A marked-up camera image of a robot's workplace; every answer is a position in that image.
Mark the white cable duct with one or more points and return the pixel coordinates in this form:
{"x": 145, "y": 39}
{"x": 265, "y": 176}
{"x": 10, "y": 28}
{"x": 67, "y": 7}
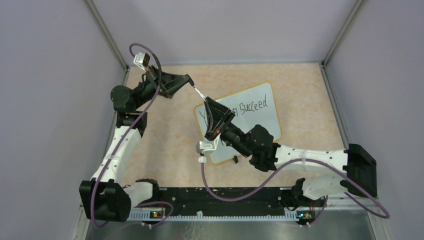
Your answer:
{"x": 145, "y": 216}

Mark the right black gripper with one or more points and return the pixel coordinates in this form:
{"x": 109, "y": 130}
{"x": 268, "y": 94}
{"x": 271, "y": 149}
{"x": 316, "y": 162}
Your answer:
{"x": 219, "y": 112}

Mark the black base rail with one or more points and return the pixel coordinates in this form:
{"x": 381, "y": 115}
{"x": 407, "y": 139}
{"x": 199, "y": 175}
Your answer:
{"x": 230, "y": 202}

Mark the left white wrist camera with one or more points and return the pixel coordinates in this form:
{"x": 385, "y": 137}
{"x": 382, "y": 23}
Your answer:
{"x": 141, "y": 60}

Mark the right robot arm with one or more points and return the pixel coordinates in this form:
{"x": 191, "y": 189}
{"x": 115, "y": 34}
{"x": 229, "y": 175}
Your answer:
{"x": 352, "y": 171}

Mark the yellow framed whiteboard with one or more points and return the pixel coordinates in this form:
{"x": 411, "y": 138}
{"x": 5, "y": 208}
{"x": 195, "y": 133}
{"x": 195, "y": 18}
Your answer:
{"x": 252, "y": 106}

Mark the black white marker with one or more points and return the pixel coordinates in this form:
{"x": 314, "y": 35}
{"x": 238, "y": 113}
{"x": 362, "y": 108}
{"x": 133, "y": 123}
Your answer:
{"x": 200, "y": 93}

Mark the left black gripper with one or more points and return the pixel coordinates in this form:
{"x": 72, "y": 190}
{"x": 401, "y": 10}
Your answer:
{"x": 170, "y": 83}

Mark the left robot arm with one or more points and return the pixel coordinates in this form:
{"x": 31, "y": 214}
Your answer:
{"x": 104, "y": 197}

